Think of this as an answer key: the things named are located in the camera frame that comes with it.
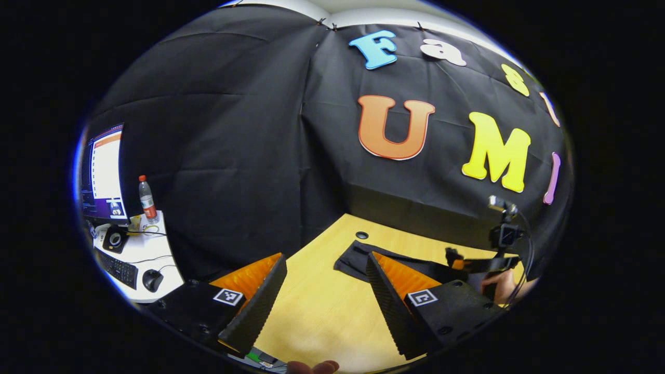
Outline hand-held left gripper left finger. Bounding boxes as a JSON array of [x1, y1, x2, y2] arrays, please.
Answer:
[[148, 253, 288, 357]]

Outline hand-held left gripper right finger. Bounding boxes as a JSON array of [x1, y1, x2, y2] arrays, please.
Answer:
[[365, 252, 507, 360]]

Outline white side desk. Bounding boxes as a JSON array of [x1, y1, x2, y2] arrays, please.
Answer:
[[86, 210, 185, 303]]

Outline black keyboard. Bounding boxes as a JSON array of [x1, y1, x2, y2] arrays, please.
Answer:
[[96, 248, 139, 290]]

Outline clear plastic water bottle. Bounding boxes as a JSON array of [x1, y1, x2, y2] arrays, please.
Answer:
[[138, 175, 159, 225]]

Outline black round device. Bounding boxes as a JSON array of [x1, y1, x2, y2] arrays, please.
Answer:
[[102, 226, 129, 254]]

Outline black backdrop cloth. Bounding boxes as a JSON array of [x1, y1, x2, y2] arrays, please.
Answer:
[[86, 5, 575, 281]]

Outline computer monitor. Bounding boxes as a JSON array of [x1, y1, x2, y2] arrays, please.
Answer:
[[79, 123, 128, 220]]

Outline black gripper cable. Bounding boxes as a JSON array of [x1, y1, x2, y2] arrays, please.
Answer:
[[507, 208, 536, 307]]

